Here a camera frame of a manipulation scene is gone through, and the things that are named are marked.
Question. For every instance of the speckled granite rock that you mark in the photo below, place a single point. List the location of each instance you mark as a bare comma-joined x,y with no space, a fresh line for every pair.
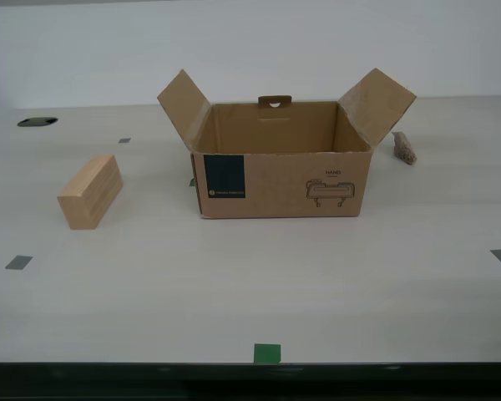
405,152

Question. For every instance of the light wooden block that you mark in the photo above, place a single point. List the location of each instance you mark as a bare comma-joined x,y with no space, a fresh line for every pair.
87,196

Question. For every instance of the open brown cardboard box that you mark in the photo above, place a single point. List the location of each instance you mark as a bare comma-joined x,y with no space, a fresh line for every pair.
284,188

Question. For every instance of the large green tape square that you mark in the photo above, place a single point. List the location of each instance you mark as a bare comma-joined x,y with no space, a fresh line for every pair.
267,353

